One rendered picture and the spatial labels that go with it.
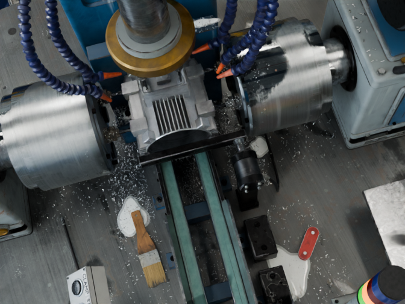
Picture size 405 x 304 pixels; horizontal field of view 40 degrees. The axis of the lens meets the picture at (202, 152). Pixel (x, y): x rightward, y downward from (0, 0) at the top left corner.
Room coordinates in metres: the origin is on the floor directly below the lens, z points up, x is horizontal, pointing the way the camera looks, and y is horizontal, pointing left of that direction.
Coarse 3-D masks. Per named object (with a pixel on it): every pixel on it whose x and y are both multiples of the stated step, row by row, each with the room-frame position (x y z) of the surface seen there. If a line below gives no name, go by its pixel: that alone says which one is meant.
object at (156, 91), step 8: (176, 72) 0.66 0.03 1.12; (184, 72) 0.66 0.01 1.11; (152, 80) 0.65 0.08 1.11; (160, 80) 0.64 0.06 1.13; (168, 80) 0.64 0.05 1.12; (176, 80) 0.64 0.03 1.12; (184, 80) 0.62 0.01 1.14; (144, 88) 0.62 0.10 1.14; (152, 88) 0.63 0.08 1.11; (160, 88) 0.63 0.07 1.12; (168, 88) 0.61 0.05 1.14; (176, 88) 0.61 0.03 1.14; (184, 88) 0.61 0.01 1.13; (144, 96) 0.60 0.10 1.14; (152, 96) 0.60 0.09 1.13; (160, 96) 0.61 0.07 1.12; (168, 96) 0.61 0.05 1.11; (176, 96) 0.61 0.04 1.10; (184, 96) 0.61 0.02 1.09
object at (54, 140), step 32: (32, 96) 0.64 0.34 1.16; (64, 96) 0.62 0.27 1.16; (0, 128) 0.61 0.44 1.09; (32, 128) 0.56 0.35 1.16; (64, 128) 0.55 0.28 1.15; (96, 128) 0.55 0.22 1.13; (0, 160) 0.54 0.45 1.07; (32, 160) 0.51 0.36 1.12; (64, 160) 0.50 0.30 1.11; (96, 160) 0.50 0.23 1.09
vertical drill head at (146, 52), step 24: (120, 0) 0.64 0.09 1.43; (144, 0) 0.62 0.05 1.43; (168, 0) 0.73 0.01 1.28; (120, 24) 0.68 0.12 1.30; (144, 24) 0.62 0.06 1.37; (168, 24) 0.65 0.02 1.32; (192, 24) 0.67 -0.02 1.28; (120, 48) 0.64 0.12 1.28; (144, 48) 0.61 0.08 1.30; (168, 48) 0.61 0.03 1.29; (192, 48) 0.62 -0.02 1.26; (144, 72) 0.58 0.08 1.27; (168, 72) 0.58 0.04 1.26
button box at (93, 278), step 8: (80, 272) 0.26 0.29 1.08; (88, 272) 0.26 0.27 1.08; (96, 272) 0.26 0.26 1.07; (104, 272) 0.26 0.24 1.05; (72, 280) 0.25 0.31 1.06; (80, 280) 0.24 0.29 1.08; (88, 280) 0.24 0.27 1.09; (96, 280) 0.24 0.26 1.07; (104, 280) 0.24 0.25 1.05; (88, 288) 0.22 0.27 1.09; (96, 288) 0.22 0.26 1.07; (104, 288) 0.22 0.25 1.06; (72, 296) 0.22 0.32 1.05; (80, 296) 0.21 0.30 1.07; (88, 296) 0.21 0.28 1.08; (96, 296) 0.21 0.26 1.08; (104, 296) 0.21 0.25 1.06
